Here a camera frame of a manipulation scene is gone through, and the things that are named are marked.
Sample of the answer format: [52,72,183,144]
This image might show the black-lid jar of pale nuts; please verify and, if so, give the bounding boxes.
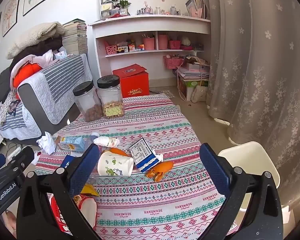
[97,75,125,117]

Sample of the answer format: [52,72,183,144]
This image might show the black-lid jar of brown nuts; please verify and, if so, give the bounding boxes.
[72,81,103,122]

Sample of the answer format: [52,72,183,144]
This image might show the small potted plant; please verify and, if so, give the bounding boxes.
[118,0,132,15]

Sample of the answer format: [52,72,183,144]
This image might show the white leaf-print paper cup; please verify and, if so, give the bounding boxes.
[97,150,134,176]

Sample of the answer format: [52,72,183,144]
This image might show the red white snack packet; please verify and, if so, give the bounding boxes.
[49,194,98,237]

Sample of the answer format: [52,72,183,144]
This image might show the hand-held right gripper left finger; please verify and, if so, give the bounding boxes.
[16,143,102,240]

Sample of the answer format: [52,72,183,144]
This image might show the white power strip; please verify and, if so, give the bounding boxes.
[6,147,22,159]

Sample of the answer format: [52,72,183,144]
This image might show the standing folders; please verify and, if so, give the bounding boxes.
[185,0,207,19]

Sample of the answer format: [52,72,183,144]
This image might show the large pink basket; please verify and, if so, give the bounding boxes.
[163,55,185,69]

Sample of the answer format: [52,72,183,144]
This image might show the yellow wrapper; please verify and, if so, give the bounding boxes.
[80,183,100,197]

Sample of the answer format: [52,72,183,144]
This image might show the green white cardboard box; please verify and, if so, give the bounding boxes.
[178,78,209,102]

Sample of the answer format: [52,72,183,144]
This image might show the stack of books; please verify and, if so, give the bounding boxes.
[62,19,88,56]

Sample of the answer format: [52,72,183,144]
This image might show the dark cloth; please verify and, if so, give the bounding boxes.
[12,36,63,67]

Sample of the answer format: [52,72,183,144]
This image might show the pink pen holder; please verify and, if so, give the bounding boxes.
[143,37,155,51]
[157,34,168,50]

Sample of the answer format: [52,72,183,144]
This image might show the orange cushion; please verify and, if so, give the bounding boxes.
[12,63,43,89]

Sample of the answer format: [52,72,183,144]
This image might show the patterned tablecloth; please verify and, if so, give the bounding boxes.
[34,94,238,240]

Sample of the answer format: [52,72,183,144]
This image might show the blue milk carton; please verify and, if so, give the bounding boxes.
[55,135,87,152]

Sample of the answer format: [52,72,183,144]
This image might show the white bookshelf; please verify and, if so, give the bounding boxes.
[88,0,212,80]

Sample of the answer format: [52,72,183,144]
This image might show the stack of papers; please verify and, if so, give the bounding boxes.
[177,65,210,81]

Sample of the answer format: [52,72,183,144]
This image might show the blue wrapper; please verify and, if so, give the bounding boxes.
[60,154,74,171]

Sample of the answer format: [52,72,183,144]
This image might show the pink cloth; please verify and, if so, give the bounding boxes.
[10,49,59,78]

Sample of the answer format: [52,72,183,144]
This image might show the grey sofa with striped cover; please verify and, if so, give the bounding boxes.
[0,54,93,140]

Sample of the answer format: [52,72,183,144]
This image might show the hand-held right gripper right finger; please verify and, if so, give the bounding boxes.
[199,142,283,240]

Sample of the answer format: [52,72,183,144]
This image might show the orange candy wrapper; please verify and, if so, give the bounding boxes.
[145,161,174,182]

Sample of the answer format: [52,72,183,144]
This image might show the floral lace curtain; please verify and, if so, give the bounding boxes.
[202,0,300,207]

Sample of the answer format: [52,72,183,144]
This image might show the beige tote bag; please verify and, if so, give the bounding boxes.
[191,85,209,103]

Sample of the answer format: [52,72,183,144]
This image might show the blue white small carton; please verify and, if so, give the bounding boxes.
[129,138,158,173]

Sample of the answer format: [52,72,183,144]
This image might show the beige fleece blanket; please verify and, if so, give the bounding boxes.
[5,22,66,60]

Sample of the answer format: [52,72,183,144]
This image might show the red cardboard box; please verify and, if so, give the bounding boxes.
[112,65,150,98]

